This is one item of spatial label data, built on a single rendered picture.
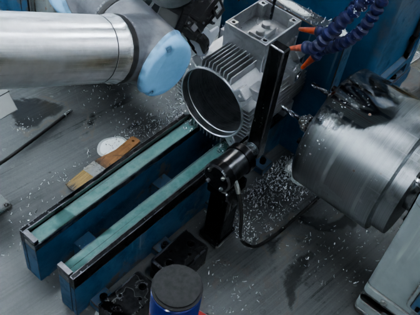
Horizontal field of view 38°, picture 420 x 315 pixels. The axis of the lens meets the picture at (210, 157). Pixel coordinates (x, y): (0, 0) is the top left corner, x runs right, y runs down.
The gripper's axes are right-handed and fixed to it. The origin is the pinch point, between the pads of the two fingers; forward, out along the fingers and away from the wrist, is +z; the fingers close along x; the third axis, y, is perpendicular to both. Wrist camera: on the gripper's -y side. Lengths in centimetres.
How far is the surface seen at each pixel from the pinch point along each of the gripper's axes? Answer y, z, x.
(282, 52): 3.2, -16.3, -20.6
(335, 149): -1.6, -2.2, -33.4
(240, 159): -12.2, -1.0, -20.7
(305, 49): 7.8, -10.3, -21.0
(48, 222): -42.2, -4.5, -0.5
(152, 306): -37, -33, -35
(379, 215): -5.7, 3.9, -45.1
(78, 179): -34.0, 13.1, 10.7
